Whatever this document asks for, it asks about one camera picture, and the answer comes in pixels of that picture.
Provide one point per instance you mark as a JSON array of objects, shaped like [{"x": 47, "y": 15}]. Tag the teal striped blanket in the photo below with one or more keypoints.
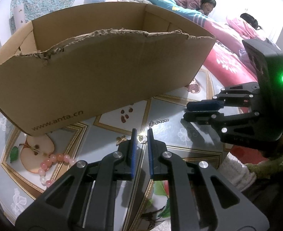
[{"x": 191, "y": 14}]

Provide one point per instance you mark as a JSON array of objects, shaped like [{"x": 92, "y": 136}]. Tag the red floral bed cover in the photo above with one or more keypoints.
[{"x": 228, "y": 60}]

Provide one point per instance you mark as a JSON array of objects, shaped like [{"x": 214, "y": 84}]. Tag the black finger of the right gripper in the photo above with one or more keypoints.
[{"x": 243, "y": 95}]

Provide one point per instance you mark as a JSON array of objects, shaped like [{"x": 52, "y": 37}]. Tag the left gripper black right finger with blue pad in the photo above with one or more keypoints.
[{"x": 200, "y": 198}]

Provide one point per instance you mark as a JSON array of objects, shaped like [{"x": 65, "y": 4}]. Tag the person in pink on bed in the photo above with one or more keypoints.
[{"x": 246, "y": 26}]

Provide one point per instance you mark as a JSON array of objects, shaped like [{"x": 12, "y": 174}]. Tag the woman in purple jacket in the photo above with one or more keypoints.
[{"x": 203, "y": 6}]

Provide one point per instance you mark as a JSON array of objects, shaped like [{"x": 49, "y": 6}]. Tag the gold butterfly earring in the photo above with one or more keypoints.
[{"x": 120, "y": 139}]

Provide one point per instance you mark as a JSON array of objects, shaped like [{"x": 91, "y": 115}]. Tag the brown cardboard box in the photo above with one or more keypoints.
[{"x": 83, "y": 61}]

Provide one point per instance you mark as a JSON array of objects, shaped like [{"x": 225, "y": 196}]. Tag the fruit pattern tablecloth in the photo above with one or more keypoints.
[{"x": 141, "y": 204}]

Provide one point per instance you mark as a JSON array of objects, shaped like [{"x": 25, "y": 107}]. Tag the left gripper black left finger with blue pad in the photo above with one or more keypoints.
[{"x": 83, "y": 198}]

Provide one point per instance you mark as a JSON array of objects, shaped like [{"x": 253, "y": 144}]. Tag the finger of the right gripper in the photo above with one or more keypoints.
[{"x": 249, "y": 130}]

